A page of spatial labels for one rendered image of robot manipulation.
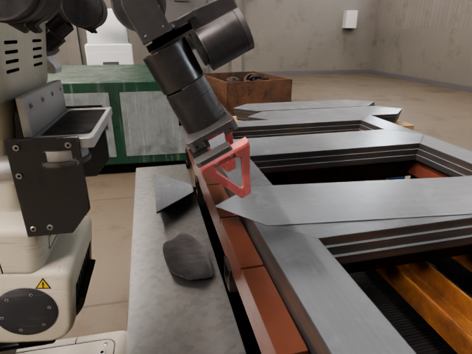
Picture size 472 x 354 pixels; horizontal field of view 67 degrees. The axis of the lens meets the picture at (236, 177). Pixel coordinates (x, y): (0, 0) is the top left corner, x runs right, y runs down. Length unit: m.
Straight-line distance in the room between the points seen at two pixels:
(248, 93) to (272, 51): 7.44
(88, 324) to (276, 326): 1.38
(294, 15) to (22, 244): 11.13
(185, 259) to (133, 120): 2.47
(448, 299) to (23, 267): 0.80
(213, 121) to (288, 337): 0.29
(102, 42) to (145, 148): 2.98
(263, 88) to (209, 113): 3.58
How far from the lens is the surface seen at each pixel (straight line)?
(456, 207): 0.83
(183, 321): 0.74
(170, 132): 3.23
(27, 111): 0.61
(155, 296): 0.80
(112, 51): 5.91
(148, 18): 0.42
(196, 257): 0.85
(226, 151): 0.42
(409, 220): 0.74
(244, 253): 0.64
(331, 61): 12.05
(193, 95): 0.44
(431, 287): 0.90
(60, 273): 0.72
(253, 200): 0.74
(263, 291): 0.56
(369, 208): 0.75
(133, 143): 3.27
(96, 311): 1.87
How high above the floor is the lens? 1.19
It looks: 22 degrees down
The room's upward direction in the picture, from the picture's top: straight up
